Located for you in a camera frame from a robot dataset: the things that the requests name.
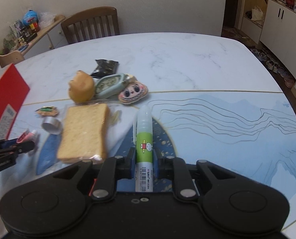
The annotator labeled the light wooden sideboard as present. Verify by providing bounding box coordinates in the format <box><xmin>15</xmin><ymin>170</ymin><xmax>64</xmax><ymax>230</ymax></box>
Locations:
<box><xmin>0</xmin><ymin>15</ymin><xmax>68</xmax><ymax>67</ymax></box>

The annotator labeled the black snack packet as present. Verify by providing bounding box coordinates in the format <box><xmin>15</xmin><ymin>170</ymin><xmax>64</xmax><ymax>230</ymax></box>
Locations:
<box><xmin>90</xmin><ymin>59</ymin><xmax>119</xmax><ymax>79</ymax></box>

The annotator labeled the small decorated badge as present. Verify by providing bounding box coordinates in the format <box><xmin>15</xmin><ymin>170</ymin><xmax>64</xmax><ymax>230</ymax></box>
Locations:
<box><xmin>35</xmin><ymin>106</ymin><xmax>59</xmax><ymax>117</ymax></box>

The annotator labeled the white wardrobe cabinet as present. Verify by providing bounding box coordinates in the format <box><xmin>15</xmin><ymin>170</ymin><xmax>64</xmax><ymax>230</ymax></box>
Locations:
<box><xmin>241</xmin><ymin>0</ymin><xmax>296</xmax><ymax>89</ymax></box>

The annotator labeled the green oval pouch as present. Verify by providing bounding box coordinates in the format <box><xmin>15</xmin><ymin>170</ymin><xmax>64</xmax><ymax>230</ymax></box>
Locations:
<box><xmin>95</xmin><ymin>73</ymin><xmax>126</xmax><ymax>99</ymax></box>

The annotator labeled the green white glue stick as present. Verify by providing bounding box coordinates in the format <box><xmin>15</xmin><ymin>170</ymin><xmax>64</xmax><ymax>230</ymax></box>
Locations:
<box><xmin>133</xmin><ymin>105</ymin><xmax>153</xmax><ymax>193</ymax></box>

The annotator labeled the yellow plush toy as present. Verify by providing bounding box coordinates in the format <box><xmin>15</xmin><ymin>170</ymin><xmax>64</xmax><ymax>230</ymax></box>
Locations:
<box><xmin>68</xmin><ymin>70</ymin><xmax>95</xmax><ymax>103</ymax></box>

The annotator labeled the silver tape roll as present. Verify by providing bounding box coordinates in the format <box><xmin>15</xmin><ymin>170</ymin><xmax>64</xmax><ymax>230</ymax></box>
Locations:
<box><xmin>41</xmin><ymin>117</ymin><xmax>63</xmax><ymax>135</ymax></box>

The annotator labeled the toast bread slice toy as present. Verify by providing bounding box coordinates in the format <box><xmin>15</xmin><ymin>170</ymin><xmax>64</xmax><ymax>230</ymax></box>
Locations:
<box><xmin>57</xmin><ymin>103</ymin><xmax>110</xmax><ymax>163</ymax></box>

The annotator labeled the dark wooden chair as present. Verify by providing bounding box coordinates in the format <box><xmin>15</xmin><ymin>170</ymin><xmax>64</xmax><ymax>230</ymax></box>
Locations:
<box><xmin>61</xmin><ymin>7</ymin><xmax>121</xmax><ymax>44</ymax></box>

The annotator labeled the blue globe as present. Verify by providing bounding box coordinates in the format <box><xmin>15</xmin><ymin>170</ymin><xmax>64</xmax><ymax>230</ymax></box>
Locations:
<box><xmin>22</xmin><ymin>10</ymin><xmax>39</xmax><ymax>26</ymax></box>

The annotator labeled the red cardboard box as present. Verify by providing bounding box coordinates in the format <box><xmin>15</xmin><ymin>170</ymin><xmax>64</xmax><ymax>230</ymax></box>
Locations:
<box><xmin>0</xmin><ymin>64</ymin><xmax>30</xmax><ymax>139</ymax></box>

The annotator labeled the doll face plush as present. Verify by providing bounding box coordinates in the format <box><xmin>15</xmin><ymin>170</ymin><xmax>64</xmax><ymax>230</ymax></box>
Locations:
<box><xmin>118</xmin><ymin>74</ymin><xmax>149</xmax><ymax>105</ymax></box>

